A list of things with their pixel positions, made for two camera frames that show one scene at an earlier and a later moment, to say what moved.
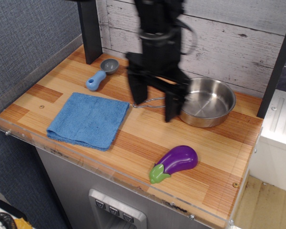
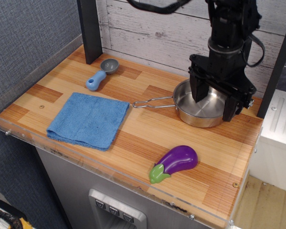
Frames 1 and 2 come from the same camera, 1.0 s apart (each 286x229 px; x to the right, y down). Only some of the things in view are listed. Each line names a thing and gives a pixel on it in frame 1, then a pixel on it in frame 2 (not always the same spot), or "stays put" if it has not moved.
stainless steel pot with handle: x=208 y=103 stays put
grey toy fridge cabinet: x=91 y=198 stays put
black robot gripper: x=158 y=65 to x=226 y=70
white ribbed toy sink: x=273 y=163 stays put
